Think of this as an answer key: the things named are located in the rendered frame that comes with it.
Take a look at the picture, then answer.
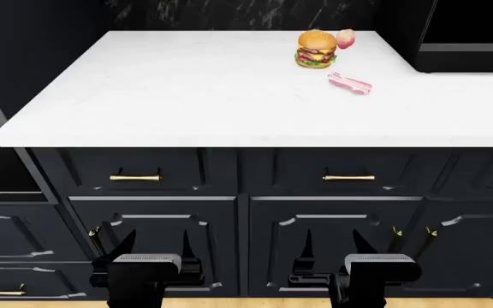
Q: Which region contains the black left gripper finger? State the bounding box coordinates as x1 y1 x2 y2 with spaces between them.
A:
181 228 199 268
94 228 138 263

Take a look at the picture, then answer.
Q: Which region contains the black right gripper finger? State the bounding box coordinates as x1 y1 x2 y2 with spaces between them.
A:
294 228 315 267
352 228 386 257

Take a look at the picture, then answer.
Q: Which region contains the dark cabinet door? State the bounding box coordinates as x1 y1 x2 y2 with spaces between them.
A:
247 195 424 299
394 195 493 301
67 195 240 299

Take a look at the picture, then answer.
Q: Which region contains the black microwave oven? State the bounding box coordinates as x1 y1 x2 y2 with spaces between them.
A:
413 0 493 74

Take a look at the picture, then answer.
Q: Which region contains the dark drawer front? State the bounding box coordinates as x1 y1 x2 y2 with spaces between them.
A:
441 152 493 200
239 147 460 196
31 147 240 196
0 204 92 264
0 262 104 302

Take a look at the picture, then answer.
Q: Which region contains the raw bacon strip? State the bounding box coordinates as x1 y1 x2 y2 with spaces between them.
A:
327 72 374 97

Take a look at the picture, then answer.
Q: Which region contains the double cheeseburger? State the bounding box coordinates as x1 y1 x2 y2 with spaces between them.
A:
293 28 339 69

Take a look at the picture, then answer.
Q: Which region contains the pink peach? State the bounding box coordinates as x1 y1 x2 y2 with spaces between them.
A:
335 28 357 50

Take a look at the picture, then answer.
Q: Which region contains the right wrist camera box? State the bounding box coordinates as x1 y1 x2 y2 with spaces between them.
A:
342 252 424 285

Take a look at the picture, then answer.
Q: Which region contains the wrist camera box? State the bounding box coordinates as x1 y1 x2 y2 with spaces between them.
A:
107 252 184 285
342 252 424 285

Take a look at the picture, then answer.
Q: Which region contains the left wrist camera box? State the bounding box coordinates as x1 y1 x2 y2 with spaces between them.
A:
107 252 184 285

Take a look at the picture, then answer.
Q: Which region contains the gold cabinet door handle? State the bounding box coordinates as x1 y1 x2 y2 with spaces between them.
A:
385 225 404 254
87 225 104 257
415 225 440 259

